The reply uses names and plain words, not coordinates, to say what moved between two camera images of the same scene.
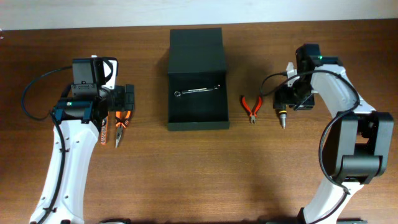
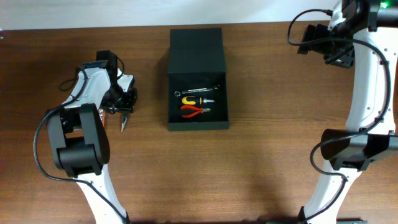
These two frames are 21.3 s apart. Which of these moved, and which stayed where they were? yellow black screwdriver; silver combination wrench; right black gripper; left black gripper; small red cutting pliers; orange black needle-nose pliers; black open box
Moved: small red cutting pliers; right black gripper; orange black needle-nose pliers; yellow black screwdriver
Stayed: black open box; silver combination wrench; left black gripper
